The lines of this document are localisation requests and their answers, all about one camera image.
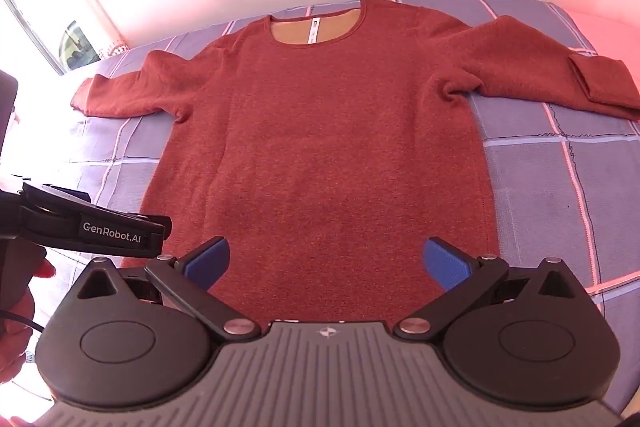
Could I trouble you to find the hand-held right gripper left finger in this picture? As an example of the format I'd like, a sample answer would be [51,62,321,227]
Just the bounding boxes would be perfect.
[74,236,263,341]

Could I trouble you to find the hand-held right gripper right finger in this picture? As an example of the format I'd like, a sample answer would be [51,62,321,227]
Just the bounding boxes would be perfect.
[392,236,584,341]

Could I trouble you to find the black cable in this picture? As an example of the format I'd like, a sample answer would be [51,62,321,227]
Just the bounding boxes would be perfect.
[0,309,48,336]

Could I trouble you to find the red-brown knit sweater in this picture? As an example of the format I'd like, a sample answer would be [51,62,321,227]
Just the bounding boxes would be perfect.
[70,0,640,325]

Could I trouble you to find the blue plaid bed sheet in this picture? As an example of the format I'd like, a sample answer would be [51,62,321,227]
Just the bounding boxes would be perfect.
[0,0,640,414]

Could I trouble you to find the dark flat object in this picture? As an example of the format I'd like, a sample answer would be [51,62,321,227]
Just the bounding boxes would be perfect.
[0,71,20,160]

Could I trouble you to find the person's left hand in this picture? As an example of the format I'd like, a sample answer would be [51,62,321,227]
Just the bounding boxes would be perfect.
[0,257,57,358]

